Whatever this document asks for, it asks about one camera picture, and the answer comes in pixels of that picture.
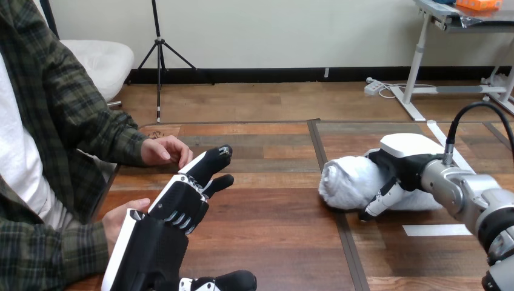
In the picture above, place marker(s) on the person's hand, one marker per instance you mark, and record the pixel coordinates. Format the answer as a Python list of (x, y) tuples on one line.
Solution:
[(162, 150), (116, 221)]

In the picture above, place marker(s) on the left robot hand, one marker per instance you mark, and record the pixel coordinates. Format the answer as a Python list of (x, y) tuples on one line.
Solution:
[(152, 249)]

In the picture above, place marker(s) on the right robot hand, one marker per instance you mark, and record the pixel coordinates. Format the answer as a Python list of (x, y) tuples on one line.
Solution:
[(405, 160)]

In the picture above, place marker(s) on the white towel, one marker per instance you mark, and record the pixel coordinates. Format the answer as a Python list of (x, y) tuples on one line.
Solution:
[(349, 180)]

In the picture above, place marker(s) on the person's forearm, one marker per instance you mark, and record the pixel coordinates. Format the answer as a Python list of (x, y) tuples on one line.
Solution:
[(52, 253), (108, 136)]

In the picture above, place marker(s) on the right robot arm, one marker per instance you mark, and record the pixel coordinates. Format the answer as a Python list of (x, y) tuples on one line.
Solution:
[(465, 190)]

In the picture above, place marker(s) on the person's body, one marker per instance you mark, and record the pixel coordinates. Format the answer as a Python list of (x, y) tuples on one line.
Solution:
[(32, 120)]

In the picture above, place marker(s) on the white power strip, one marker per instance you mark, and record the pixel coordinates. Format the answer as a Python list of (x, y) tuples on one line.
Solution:
[(373, 86)]

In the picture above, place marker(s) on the black tripod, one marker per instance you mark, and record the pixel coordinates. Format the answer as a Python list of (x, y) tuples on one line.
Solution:
[(159, 52)]

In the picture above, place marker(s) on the white desk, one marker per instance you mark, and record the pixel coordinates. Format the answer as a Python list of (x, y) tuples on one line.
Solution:
[(417, 60)]

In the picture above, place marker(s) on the white cushioned chair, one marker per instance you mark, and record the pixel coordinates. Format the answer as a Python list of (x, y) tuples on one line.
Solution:
[(102, 64)]

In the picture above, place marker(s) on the orange thing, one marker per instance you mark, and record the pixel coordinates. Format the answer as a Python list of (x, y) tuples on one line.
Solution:
[(480, 4)]

